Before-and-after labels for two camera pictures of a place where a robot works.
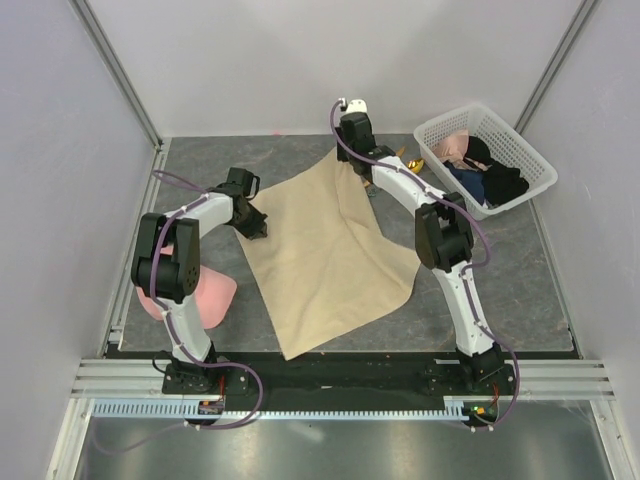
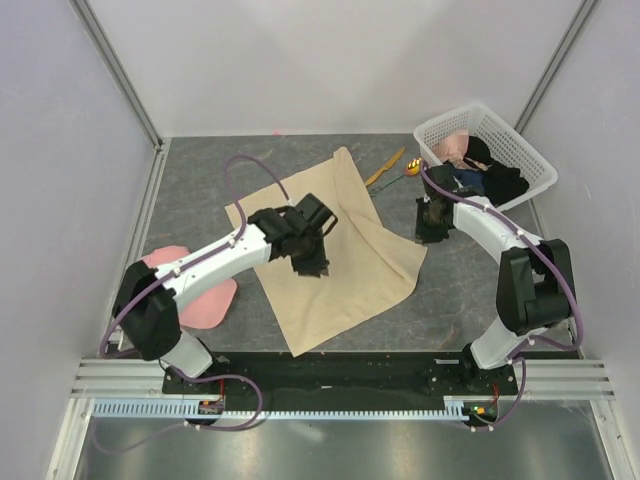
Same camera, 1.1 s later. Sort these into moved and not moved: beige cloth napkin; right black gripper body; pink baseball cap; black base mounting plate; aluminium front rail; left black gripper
Moved: right black gripper body; left black gripper
Not moved: beige cloth napkin; black base mounting plate; aluminium front rail; pink baseball cap
